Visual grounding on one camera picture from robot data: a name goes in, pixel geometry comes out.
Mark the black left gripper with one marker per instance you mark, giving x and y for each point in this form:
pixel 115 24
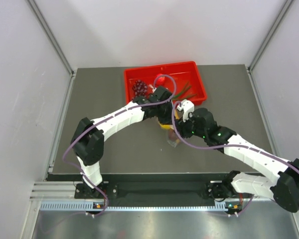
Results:
pixel 168 119

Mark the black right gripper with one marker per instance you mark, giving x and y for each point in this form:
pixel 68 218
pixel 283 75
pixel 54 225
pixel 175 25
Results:
pixel 181 125

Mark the clear zip top bag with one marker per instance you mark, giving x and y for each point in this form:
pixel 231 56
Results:
pixel 171 137

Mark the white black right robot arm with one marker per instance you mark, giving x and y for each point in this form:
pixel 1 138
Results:
pixel 279 179

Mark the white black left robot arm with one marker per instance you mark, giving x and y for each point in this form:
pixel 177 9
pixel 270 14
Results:
pixel 90 135

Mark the green fake scallion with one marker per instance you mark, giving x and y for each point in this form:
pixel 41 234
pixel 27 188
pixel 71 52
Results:
pixel 183 94

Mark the red fake strawberry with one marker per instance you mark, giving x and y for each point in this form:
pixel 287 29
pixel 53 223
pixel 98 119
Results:
pixel 160 79

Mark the dark red fake grapes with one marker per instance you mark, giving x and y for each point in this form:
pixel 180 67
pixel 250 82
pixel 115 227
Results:
pixel 139 88

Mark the red plastic tray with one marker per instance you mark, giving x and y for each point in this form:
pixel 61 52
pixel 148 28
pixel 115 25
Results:
pixel 181 72

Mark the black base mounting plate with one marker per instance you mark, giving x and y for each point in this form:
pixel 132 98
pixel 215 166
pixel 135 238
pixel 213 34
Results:
pixel 116 190

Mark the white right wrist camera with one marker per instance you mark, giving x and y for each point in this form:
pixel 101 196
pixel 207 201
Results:
pixel 187 108

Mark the right aluminium frame post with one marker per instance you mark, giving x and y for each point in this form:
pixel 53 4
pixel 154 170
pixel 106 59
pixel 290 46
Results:
pixel 270 34

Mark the aluminium frame post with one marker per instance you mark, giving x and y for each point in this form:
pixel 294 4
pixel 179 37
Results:
pixel 270 34
pixel 50 35

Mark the grey slotted cable duct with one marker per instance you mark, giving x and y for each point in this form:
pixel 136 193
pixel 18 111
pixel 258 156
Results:
pixel 91 206

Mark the left aluminium frame post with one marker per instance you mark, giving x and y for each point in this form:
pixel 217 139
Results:
pixel 50 35

